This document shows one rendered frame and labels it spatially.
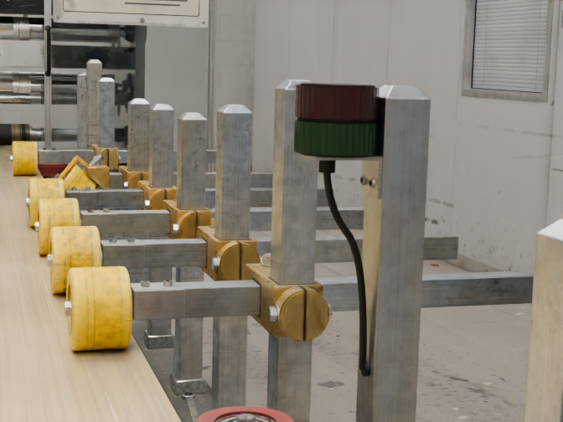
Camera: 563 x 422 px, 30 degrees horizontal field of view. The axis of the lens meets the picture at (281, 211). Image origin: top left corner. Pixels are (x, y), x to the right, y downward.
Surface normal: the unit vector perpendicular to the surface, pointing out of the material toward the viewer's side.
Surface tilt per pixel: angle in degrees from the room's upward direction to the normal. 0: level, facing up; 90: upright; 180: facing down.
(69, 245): 53
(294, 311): 90
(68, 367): 0
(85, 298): 62
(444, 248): 90
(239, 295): 90
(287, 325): 90
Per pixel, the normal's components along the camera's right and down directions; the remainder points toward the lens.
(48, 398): 0.03, -0.99
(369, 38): -0.95, 0.02
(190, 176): 0.28, 0.14
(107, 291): 0.25, -0.43
